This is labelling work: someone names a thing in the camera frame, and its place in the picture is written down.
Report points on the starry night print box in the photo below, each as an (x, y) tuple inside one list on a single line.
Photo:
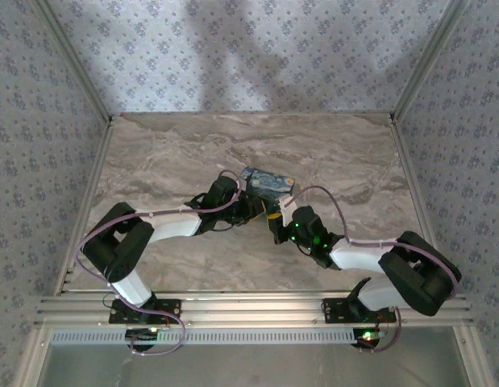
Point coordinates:
[(269, 181)]

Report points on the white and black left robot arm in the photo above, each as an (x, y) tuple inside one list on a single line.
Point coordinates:
[(172, 225)]

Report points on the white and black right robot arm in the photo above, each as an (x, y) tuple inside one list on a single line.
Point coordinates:
[(362, 256)]

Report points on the black controller board with LED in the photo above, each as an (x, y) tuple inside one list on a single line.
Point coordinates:
[(144, 336), (368, 338)]

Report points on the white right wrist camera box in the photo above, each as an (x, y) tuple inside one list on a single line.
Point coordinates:
[(286, 217)]

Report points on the aluminium cross rail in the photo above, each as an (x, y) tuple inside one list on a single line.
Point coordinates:
[(249, 308)]

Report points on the aluminium table side rail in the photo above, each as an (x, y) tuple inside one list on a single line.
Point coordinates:
[(418, 201), (86, 205)]

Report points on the aluminium frame post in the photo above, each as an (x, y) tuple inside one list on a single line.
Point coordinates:
[(426, 56), (77, 68)]

